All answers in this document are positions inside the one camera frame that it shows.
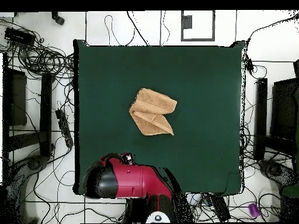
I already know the tan terry towel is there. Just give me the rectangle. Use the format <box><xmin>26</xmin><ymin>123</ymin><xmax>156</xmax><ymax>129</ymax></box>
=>
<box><xmin>128</xmin><ymin>87</ymin><xmax>178</xmax><ymax>137</ymax></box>

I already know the long black power strip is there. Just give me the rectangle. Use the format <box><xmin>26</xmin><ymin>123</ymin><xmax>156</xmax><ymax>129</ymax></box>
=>
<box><xmin>55</xmin><ymin>109</ymin><xmax>74</xmax><ymax>148</ymax></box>

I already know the grey chair base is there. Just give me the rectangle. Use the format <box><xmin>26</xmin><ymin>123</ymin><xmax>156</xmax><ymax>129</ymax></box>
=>
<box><xmin>258</xmin><ymin>159</ymin><xmax>299</xmax><ymax>187</ymax></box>
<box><xmin>6</xmin><ymin>155</ymin><xmax>50</xmax><ymax>223</ymax></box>

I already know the black stand bar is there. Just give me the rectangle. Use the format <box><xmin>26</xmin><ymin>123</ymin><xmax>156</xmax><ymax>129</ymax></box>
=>
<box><xmin>253</xmin><ymin>78</ymin><xmax>268</xmax><ymax>161</ymax></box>
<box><xmin>39</xmin><ymin>72</ymin><xmax>55</xmax><ymax>158</ymax></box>

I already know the dark green table cloth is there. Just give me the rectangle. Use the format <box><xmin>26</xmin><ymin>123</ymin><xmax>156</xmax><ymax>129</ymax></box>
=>
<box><xmin>72</xmin><ymin>38</ymin><xmax>246</xmax><ymax>196</ymax></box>

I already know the wide black power strip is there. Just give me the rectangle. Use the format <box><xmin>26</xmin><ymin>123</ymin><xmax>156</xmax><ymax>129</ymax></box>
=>
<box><xmin>208</xmin><ymin>194</ymin><xmax>232</xmax><ymax>222</ymax></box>

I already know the black cabinet panel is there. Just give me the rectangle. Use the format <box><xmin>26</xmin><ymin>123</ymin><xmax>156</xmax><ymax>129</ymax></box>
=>
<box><xmin>2</xmin><ymin>52</ymin><xmax>27</xmax><ymax>164</ymax></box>
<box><xmin>270</xmin><ymin>78</ymin><xmax>299</xmax><ymax>141</ymax></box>

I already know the purple object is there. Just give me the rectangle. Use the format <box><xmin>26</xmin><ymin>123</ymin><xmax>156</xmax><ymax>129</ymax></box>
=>
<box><xmin>248</xmin><ymin>202</ymin><xmax>261</xmax><ymax>218</ymax></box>

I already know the dark grey square plate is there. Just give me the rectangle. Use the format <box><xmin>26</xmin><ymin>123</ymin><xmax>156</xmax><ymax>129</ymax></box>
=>
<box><xmin>181</xmin><ymin>15</ymin><xmax>193</xmax><ymax>29</ymax></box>

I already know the black angled object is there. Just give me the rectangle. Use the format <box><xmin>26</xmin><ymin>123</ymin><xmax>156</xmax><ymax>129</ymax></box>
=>
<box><xmin>51</xmin><ymin>11</ymin><xmax>65</xmax><ymax>26</ymax></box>

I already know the black plug adapter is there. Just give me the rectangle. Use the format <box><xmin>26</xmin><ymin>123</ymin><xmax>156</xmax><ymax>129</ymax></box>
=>
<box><xmin>245</xmin><ymin>58</ymin><xmax>255</xmax><ymax>73</ymax></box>

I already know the black rectangular box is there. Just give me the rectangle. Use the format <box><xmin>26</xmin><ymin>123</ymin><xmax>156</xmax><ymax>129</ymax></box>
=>
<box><xmin>4</xmin><ymin>27</ymin><xmax>36</xmax><ymax>46</ymax></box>

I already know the thick black cable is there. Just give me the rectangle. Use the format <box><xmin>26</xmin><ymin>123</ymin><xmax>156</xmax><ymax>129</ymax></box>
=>
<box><xmin>126</xmin><ymin>10</ymin><xmax>150</xmax><ymax>47</ymax></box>

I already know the thin looped black cable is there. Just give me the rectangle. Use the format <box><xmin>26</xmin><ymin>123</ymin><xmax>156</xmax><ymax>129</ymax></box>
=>
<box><xmin>104</xmin><ymin>15</ymin><xmax>136</xmax><ymax>47</ymax></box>

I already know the grey rectangular frame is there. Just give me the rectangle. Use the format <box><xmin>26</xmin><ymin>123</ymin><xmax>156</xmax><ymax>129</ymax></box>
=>
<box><xmin>180</xmin><ymin>10</ymin><xmax>215</xmax><ymax>42</ymax></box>

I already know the tangled black cable bundle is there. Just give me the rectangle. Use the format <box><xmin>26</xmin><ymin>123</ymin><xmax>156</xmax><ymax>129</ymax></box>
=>
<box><xmin>0</xmin><ymin>18</ymin><xmax>75</xmax><ymax>81</ymax></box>

